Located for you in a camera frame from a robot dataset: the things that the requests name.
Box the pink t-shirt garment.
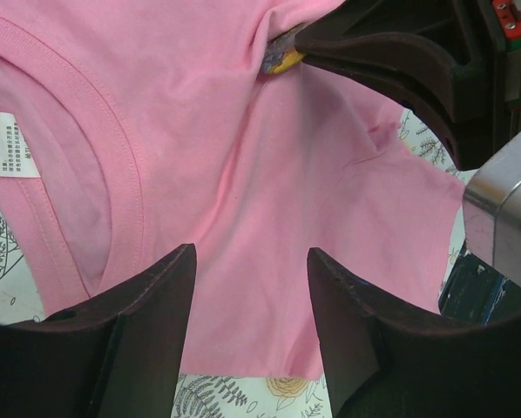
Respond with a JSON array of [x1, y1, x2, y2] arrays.
[[0, 1, 463, 379]]

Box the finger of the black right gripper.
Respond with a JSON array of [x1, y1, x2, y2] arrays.
[[301, 43, 510, 170], [295, 1, 496, 65]]

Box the floral patterned table mat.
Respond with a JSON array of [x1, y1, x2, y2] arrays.
[[0, 111, 470, 417]]

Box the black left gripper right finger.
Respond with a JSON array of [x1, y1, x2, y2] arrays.
[[308, 248, 521, 417]]

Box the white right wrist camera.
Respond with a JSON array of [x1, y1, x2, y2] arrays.
[[463, 132, 521, 288]]

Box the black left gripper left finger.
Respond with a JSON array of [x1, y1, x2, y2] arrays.
[[0, 244, 197, 417]]

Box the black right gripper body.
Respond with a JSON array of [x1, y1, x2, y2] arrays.
[[491, 0, 521, 148]]

